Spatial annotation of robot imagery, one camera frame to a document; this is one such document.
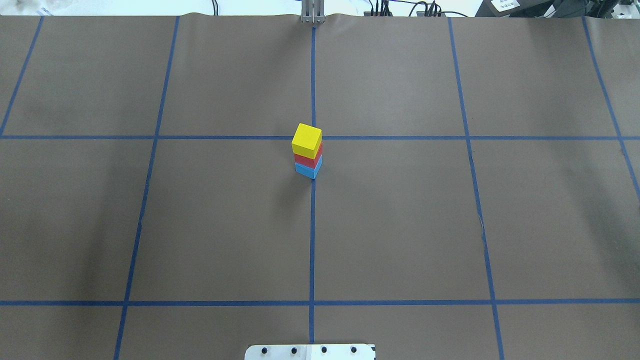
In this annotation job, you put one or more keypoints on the blue wooden cube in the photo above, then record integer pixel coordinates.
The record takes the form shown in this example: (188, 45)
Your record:
(308, 172)

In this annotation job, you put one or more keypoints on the red wooden cube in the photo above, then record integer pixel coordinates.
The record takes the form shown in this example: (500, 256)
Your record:
(311, 163)

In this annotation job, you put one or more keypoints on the white camera mast pedestal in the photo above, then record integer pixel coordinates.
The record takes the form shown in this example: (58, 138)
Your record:
(327, 351)

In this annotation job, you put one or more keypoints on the yellow wooden cube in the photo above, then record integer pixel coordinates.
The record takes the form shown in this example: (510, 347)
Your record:
(306, 141)

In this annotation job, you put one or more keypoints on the aluminium frame post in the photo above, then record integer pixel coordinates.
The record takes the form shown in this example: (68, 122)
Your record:
(313, 12)

